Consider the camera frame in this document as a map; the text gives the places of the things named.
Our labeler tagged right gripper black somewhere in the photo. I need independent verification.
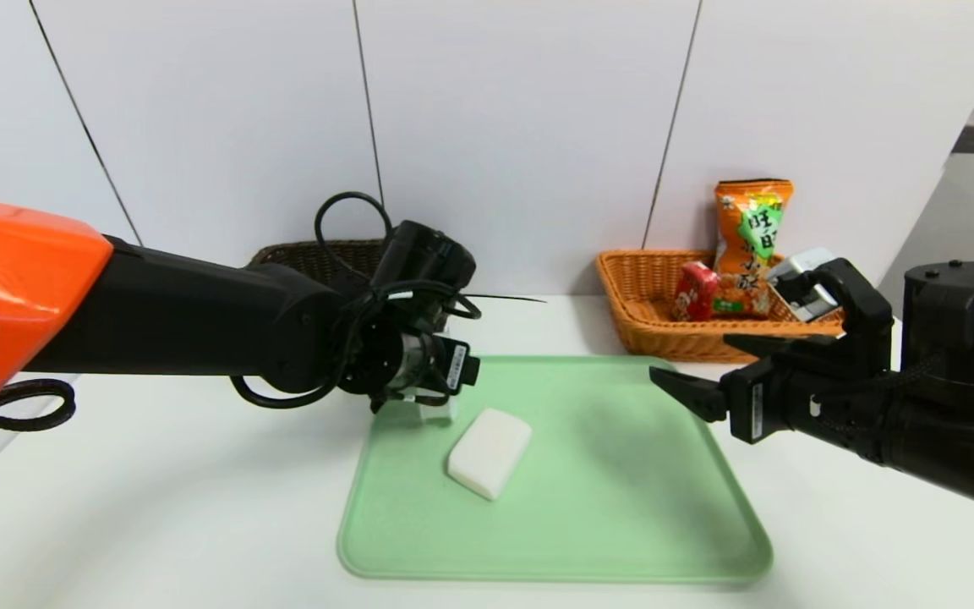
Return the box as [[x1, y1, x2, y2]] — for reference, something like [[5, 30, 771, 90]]
[[648, 332, 890, 465]]

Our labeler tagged small red snack pack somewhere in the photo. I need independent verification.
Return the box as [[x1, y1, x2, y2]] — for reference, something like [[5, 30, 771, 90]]
[[671, 261, 721, 323]]

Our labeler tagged orange snack bag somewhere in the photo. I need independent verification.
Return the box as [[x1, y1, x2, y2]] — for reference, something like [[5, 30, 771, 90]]
[[714, 178, 795, 319]]

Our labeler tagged white tape roll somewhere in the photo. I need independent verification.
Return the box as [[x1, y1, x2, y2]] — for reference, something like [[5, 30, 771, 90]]
[[402, 391, 459, 424]]

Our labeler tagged orange wicker basket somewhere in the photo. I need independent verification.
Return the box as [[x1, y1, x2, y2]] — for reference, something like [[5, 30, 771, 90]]
[[595, 249, 845, 365]]

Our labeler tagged dark brown wicker basket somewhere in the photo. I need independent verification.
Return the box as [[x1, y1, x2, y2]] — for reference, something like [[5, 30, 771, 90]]
[[249, 239, 386, 276]]

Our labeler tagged green plastic tray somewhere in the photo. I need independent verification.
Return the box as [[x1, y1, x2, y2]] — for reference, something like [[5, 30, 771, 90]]
[[337, 354, 773, 584]]

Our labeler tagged white soap bar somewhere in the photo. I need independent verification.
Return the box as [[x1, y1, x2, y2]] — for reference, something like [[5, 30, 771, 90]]
[[448, 408, 533, 501]]

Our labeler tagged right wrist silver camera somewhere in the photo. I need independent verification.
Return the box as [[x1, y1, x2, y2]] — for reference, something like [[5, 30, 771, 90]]
[[766, 248, 839, 324]]

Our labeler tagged right camera black mount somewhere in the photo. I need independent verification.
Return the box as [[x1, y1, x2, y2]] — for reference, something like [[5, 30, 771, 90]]
[[779, 258, 894, 373]]

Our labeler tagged left camera black cable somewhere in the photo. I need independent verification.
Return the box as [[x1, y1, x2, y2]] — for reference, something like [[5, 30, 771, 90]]
[[314, 191, 395, 288]]

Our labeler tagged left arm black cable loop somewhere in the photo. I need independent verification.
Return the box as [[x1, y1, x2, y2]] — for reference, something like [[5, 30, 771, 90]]
[[0, 378, 76, 432]]

